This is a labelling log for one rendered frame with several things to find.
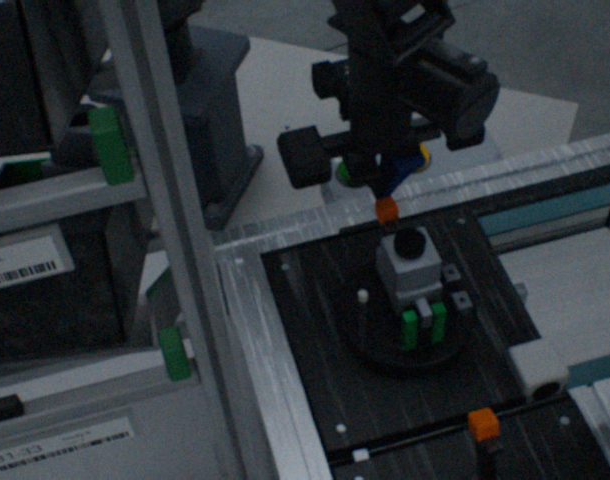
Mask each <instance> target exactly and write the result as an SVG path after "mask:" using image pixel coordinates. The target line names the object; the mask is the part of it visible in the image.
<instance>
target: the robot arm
mask: <svg viewBox="0 0 610 480"><path fill-rule="evenodd" d="M206 1H207V0H156V2H157V7H158V12H159V16H160V21H161V26H162V30H163V35H164V40H165V44H166V49H167V55H168V59H169V64H170V68H171V73H172V78H173V82H174V85H178V86H180V85H183V84H184V82H185V81H186V79H187V78H189V76H190V75H191V73H192V72H193V70H194V69H195V68H196V66H197V65H198V63H199V62H200V60H201V59H202V57H203V56H204V53H205V49H204V47H200V46H196V45H192V39H191V34H190V29H189V23H188V18H189V17H190V16H192V15H193V14H195V13H196V12H199V11H201V10H202V4H203V3H204V2H206ZM330 1H331V3H332V5H333V7H334V8H335V10H336V13H335V14H333V15H332V16H330V17H329V18H328V19H327V24H328V25H329V26H330V27H332V28H334V29H335V30H337V31H339V32H342V33H344V34H345V35H346V36H347V37H348V59H345V60H340V61H335V62H332V63H330V62H329V61H328V60H327V61H322V62H318V63H313V64H311V81H312V88H313V91H314V93H315V94H316V96H317V97H318V98H319V99H320V100H324V99H328V98H335V99H336V100H337V101H339V114H340V119H342V120H343V122H345V121H348V120H349V122H350V130H346V131H341V132H336V133H332V134H328V135H324V136H321V135H320V134H319V132H318V130H317V127H316V125H315V124H314V125H309V126H305V127H301V128H297V129H293V130H288V131H284V132H281V133H280V134H279V136H278V139H277V147H278V151H279V154H280V156H281V159H282V162H283V164H284V167H285V170H286V172H287V175H288V178H289V180H290V183H291V186H292V187H293V188H294V189H297V190H299V189H303V188H307V187H311V186H315V185H319V184H323V183H327V182H329V181H330V180H331V177H332V167H331V161H330V160H331V159H335V158H340V157H342V159H343V162H344V164H345V166H346V169H347V171H348V173H349V176H350V178H351V180H352V181H353V182H355V183H360V182H364V183H365V184H366V185H367V186H368V187H369V188H370V189H371V190H372V192H373V195H374V197H375V199H376V200H378V199H382V198H386V197H389V196H390V195H391V194H392V193H393V192H394V191H395V189H396V188H397V187H398V186H399V185H400V184H401V183H402V182H403V181H404V180H405V179H406V178H407V177H408V176H409V175H410V174H411V173H413V172H414V171H415V170H417V169H418V168H421V167H424V166H425V165H426V158H425V156H424V154H423V152H422V150H421V145H419V144H422V143H424V142H428V141H433V140H437V139H440V138H441V137H442V133H441V132H443V133H444V136H445V138H446V148H447V149H448V150H449V151H451V152H455V151H459V150H463V149H467V148H471V147H475V146H479V145H481V144H482V143H483V141H484V136H485V126H484V122H485V121H486V120H487V118H488V116H489V115H490V113H491V111H492V109H493V107H494V105H495V103H496V100H497V98H498V94H499V90H500V84H499V83H498V79H497V76H496V75H495V74H493V73H491V72H490V71H488V70H487V67H488V64H487V62H486V61H485V60H483V59H481V58H479V57H477V56H474V55H471V54H467V53H465V52H463V51H461V50H459V49H457V48H455V46H453V45H451V44H449V43H447V42H446V41H444V32H445V31H446V30H447V29H449V28H450V27H451V26H452V25H454V24H455V23H456V19H455V17H454V15H453V13H452V11H451V9H450V7H449V5H448V2H447V1H449V0H330ZM418 4H419V5H420V6H421V7H422V8H424V10H425V12H424V13H422V14H420V15H419V16H418V17H417V18H415V19H414V20H413V21H411V22H410V23H409V24H407V22H406V21H404V20H403V19H401V17H402V16H404V15H405V14H406V13H408V12H409V11H410V10H412V9H413V8H414V7H416V6H417V5H418ZM415 112H416V113H418V114H419V115H421V116H423V117H419V118H415V119H412V113H415ZM377 155H380V163H379V165H378V162H377V160H376V156H377Z"/></svg>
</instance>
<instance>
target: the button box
mask: <svg viewBox="0 0 610 480"><path fill-rule="evenodd" d="M441 133H442V137H441V138H440V139H437V140H433V141H428V142H424V143H422V145H424V146H425V147H426V148H427V149H428V151H429V162H428V164H427V166H426V167H424V168H423V169H421V170H417V171H414V172H413V173H411V174H410V175H409V176H408V177H407V178H406V179H405V180H404V181H403V182H402V183H401V184H400V185H399V186H401V185H405V184H409V183H414V182H418V181H422V180H426V179H430V178H434V177H438V176H442V175H446V174H450V173H454V172H458V171H462V170H466V169H470V168H474V167H478V166H482V165H486V164H490V163H494V162H499V161H503V160H505V158H504V156H503V154H502V153H501V151H500V149H499V148H498V146H497V144H495V143H494V141H493V139H492V138H491V136H490V134H489V133H488V131H487V128H486V127H485V136H484V141H483V143H482V144H481V145H479V146H475V147H471V148H467V149H463V150H459V151H455V152H451V151H449V150H448V149H447V148H446V138H445V136H444V133H443V132H441ZM342 160H343V159H342V157H340V158H335V159H331V160H330V161H331V167H332V177H331V180H330V181H329V182H327V183H323V184H320V192H321V196H322V199H323V201H324V204H328V203H332V202H337V201H341V200H345V199H349V198H353V197H357V196H361V195H365V194H369V193H373V192H372V190H371V189H370V188H369V187H368V186H367V185H366V184H365V183H363V184H360V185H350V184H347V183H345V182H343V181H342V180H341V179H340V177H339V173H338V166H339V164H340V162H341V161H342Z"/></svg>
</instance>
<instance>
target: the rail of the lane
mask: <svg viewBox="0 0 610 480"><path fill-rule="evenodd" d="M608 184H610V134H608V135H604V136H599V137H595V138H591V139H587V140H583V141H579V142H575V143H571V144H567V145H563V146H559V147H555V148H551V149H547V150H543V151H539V152H535V153H531V154H527V155H523V156H519V157H515V158H511V159H507V160H503V161H499V162H494V163H490V164H486V165H482V166H478V167H474V168H470V169H466V170H462V171H458V172H454V173H450V174H446V175H442V176H438V177H434V178H430V179H426V180H422V181H418V182H414V183H409V184H405V185H401V186H398V187H397V188H396V189H395V191H394V192H393V193H392V194H391V195H390V196H392V197H393V198H394V200H395V202H396V203H397V205H398V208H399V220H398V223H399V224H401V223H405V222H408V221H413V220H417V219H421V218H425V217H429V216H433V215H437V214H441V213H445V212H449V210H452V209H456V208H460V207H464V206H468V205H471V207H472V209H473V211H474V213H475V215H476V217H477V219H478V218H482V217H486V216H490V215H495V214H498V213H502V212H506V211H510V210H514V208H518V207H522V206H526V205H529V204H533V203H537V202H541V201H545V200H549V199H553V198H557V197H560V196H564V195H568V194H572V193H576V192H580V191H584V190H587V189H591V188H596V187H600V186H604V185H608ZM390 196H389V197H390ZM375 201H376V199H375V197H374V195H373V193H369V194H365V195H361V196H357V197H353V198H349V199H345V200H341V201H337V202H332V203H328V204H324V205H320V206H316V207H312V208H308V209H304V210H300V211H296V212H292V214H288V215H284V216H280V217H276V218H272V219H268V220H263V221H259V222H255V223H251V224H247V225H243V226H239V227H235V228H231V229H227V230H223V231H219V232H215V233H211V235H210V234H209V235H208V237H209V242H210V246H211V251H212V256H213V260H214V265H215V270H216V275H217V279H218V284H219V289H220V293H221V296H222V300H223V303H224V307H225V310H226V314H227V316H230V315H229V311H228V305H227V301H226V296H225V291H224V286H223V280H222V275H221V271H220V266H219V263H223V262H227V261H231V260H236V263H239V262H243V259H242V257H246V256H250V255H254V254H259V257H260V260H261V263H262V266H263V269H264V265H263V258H267V257H271V256H275V255H279V254H283V253H286V252H290V251H294V250H298V249H302V248H306V247H310V246H314V245H318V244H322V243H325V242H329V241H333V240H338V239H342V238H346V237H350V236H354V235H358V234H362V233H366V232H369V231H373V230H377V229H380V227H379V220H378V218H377V217H376V215H375V204H374V202H375Z"/></svg>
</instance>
